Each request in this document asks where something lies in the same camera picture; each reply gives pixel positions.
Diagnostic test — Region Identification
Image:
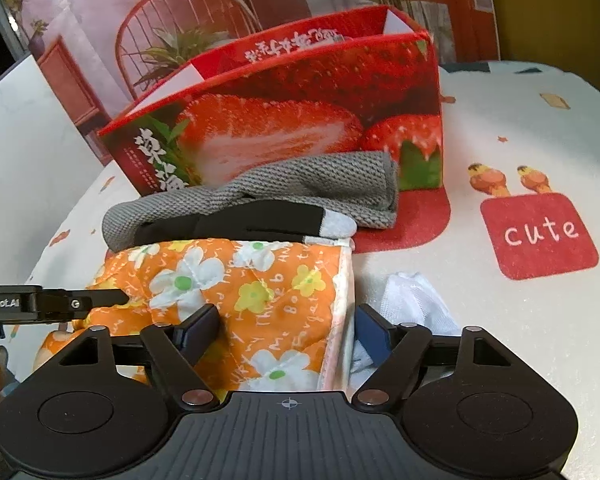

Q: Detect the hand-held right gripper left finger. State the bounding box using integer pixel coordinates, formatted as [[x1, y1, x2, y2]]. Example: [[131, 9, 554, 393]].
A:
[[55, 304, 222, 411]]

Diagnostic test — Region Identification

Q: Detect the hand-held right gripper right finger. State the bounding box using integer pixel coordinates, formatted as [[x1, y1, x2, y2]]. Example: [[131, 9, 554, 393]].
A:
[[351, 304, 518, 411]]

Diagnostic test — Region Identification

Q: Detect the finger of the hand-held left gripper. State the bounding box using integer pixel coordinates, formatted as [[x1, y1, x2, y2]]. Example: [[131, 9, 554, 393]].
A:
[[41, 287, 132, 324]]

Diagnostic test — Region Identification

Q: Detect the orange floral quilted cloth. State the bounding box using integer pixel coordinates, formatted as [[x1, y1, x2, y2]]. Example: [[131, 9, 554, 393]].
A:
[[36, 237, 356, 393]]

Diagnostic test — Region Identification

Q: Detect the grey knitted cloth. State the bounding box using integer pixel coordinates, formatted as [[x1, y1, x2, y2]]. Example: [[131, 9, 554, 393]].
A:
[[102, 150, 400, 252]]

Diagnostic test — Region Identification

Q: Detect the red strawberry print box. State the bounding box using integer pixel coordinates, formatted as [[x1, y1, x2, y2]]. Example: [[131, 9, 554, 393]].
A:
[[98, 4, 443, 198]]

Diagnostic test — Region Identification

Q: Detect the white sock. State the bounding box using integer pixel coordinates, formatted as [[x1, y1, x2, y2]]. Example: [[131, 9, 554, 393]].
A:
[[349, 271, 461, 391]]

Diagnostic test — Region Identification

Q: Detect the black glove with grey fingertips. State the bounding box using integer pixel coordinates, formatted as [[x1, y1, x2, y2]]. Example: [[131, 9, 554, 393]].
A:
[[135, 199, 358, 247]]

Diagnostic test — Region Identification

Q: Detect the white printed table mat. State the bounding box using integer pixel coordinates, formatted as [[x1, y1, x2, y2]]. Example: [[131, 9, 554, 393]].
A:
[[0, 60, 600, 480]]

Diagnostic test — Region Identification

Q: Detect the yellow board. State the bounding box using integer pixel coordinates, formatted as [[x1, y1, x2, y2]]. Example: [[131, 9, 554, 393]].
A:
[[494, 0, 600, 63]]

